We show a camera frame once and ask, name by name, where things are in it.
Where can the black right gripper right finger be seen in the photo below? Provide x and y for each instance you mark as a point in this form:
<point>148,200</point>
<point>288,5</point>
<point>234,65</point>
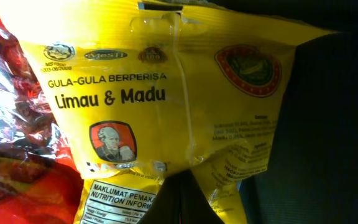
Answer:
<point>195,208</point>

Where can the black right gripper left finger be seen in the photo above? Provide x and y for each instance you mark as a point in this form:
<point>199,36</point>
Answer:
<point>166,207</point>

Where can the yellow candy bag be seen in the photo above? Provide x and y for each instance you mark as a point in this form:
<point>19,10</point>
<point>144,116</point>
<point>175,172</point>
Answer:
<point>145,90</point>

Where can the red Hacks candy bag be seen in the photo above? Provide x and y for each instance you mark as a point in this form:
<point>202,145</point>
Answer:
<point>38,179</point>

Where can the black gift box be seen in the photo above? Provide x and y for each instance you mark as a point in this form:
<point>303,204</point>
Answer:
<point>312,175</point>

